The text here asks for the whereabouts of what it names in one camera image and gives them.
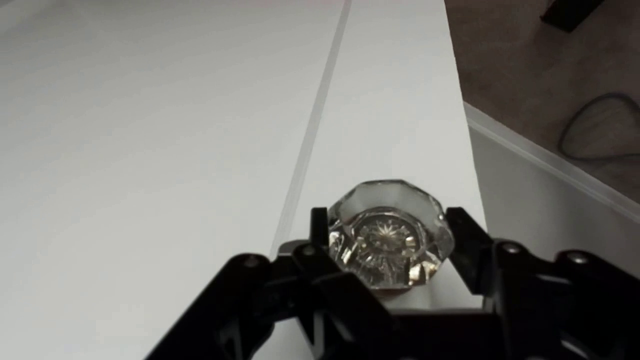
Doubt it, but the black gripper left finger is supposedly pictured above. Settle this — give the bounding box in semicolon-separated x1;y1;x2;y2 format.
145;206;397;360

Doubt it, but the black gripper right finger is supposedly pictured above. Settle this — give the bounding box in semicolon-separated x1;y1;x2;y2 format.
445;203;640;360

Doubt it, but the silver door knob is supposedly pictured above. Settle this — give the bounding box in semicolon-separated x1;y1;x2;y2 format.
324;175;458;293

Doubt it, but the white closet door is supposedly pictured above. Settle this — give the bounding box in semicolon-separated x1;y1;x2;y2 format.
0;0;491;360

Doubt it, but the white chair corner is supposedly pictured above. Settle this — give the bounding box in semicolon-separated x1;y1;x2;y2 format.
557;92;640;162

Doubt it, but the black rectangular object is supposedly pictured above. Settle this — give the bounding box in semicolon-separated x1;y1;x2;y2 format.
539;0;611;33

